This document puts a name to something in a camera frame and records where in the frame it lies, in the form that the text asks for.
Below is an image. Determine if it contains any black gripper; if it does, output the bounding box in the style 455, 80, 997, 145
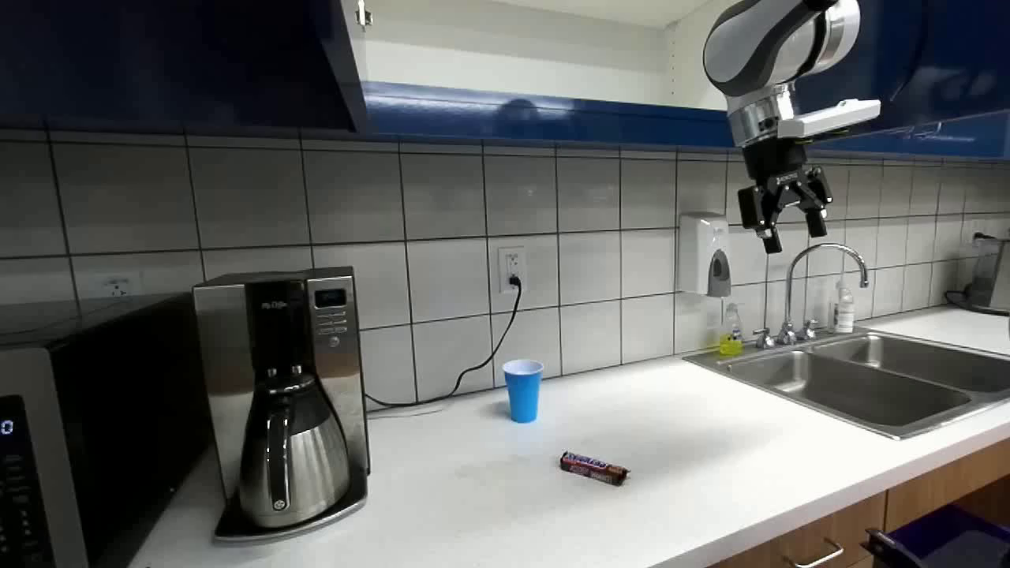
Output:
736, 137, 837, 260

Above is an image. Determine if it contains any Snickers chocolate bar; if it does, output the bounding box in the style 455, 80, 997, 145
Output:
556, 448, 630, 488

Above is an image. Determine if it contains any blue cabinet door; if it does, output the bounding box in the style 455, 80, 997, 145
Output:
839, 0, 933, 137

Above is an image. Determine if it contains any wooden base cabinet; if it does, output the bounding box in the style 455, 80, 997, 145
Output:
714, 440, 1010, 568

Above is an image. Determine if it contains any chrome sink faucet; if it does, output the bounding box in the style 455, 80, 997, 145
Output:
777, 241, 875, 346

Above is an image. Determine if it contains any white pump soap bottle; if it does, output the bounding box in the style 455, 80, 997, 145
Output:
829, 275, 862, 338

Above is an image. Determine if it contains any yellow dish soap bottle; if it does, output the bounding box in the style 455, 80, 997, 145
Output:
709, 298, 747, 364

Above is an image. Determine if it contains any stainless steel double sink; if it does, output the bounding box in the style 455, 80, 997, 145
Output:
687, 328, 1010, 442

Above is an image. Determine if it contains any dark countertop appliance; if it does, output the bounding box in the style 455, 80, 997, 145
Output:
944, 230, 1010, 317

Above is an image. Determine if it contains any blue plastic cup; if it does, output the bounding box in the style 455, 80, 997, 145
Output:
500, 356, 545, 427

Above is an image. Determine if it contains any dark blue bin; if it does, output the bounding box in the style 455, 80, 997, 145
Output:
862, 505, 1010, 568

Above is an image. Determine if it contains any steel black coffee maker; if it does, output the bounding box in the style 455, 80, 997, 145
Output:
190, 264, 372, 547

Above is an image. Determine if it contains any steel coffee carafe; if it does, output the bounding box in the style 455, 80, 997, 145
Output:
232, 360, 356, 535

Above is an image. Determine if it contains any black microwave oven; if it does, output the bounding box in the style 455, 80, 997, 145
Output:
0, 293, 216, 568

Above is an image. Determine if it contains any white wall soap dispenser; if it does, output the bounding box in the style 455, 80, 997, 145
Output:
676, 211, 736, 301

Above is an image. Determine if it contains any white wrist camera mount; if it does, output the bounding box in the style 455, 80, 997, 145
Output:
773, 95, 883, 143

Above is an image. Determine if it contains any white wall outlet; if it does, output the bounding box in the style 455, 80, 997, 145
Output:
494, 243, 534, 317
101, 272, 138, 302

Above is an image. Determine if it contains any blue wall cabinet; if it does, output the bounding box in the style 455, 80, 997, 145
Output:
0, 0, 1010, 164

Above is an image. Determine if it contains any black coffee maker cord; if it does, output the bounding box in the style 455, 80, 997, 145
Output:
362, 272, 528, 412

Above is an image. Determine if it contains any metal drawer handle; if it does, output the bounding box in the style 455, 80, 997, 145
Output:
784, 539, 848, 568

